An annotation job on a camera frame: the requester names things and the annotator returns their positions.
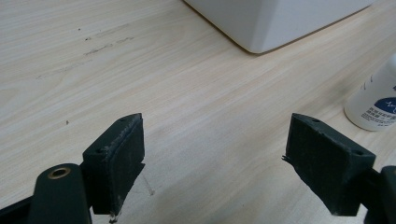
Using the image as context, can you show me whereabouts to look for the white plastic storage box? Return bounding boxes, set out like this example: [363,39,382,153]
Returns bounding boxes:
[183,0,377,54]

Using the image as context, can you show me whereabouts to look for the white plastic bottle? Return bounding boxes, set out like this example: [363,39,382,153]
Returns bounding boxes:
[344,53,396,132]

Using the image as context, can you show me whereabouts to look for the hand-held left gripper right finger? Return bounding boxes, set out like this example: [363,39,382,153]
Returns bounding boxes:
[284,112,377,217]

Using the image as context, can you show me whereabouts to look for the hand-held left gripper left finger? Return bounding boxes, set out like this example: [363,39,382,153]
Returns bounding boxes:
[82,112,147,217]

